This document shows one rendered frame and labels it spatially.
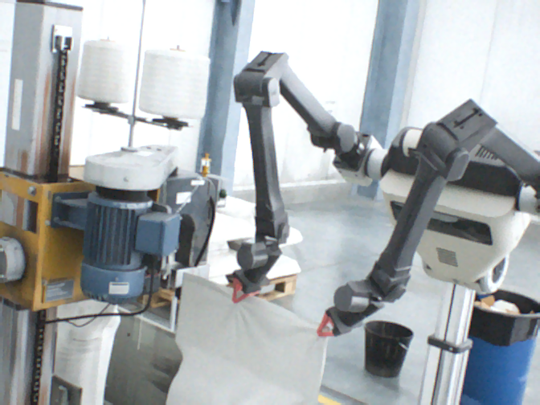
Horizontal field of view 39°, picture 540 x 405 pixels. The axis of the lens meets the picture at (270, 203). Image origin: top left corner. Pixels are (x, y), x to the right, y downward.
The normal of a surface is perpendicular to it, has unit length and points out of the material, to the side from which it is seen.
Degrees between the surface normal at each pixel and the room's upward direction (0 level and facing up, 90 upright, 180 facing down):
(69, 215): 90
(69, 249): 90
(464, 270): 130
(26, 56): 90
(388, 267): 100
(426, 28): 90
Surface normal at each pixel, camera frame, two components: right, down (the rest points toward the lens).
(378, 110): -0.61, 0.06
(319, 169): 0.78, 0.22
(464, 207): -0.29, -0.71
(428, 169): -0.87, 0.15
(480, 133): 0.45, 0.64
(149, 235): -0.24, 0.14
